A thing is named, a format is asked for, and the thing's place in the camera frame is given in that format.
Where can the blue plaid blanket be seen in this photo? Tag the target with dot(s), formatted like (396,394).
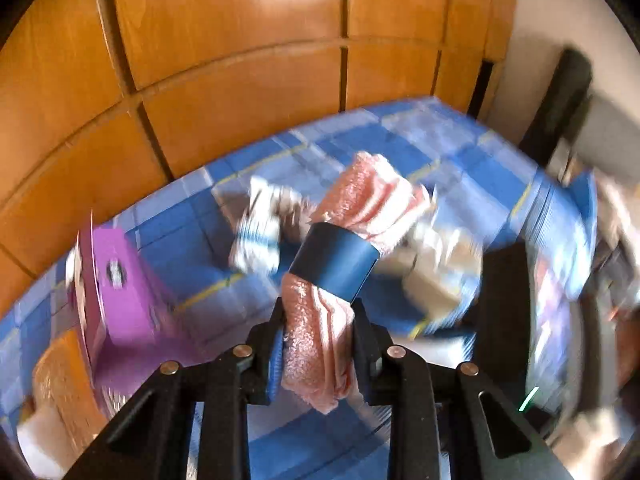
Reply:
(440,130)

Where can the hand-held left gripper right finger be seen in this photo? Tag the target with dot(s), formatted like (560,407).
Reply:
(367,360)

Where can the purple box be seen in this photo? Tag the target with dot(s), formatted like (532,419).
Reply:
(125,285)

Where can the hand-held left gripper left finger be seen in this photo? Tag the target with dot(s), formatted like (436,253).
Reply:
(274,366)

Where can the pink terry towel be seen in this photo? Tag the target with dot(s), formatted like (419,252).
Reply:
(370,195)

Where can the white plush toy blue ribbon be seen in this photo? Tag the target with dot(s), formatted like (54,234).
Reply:
(255,232)

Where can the beige soft cloth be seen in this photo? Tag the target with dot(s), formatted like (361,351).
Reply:
(435,285)

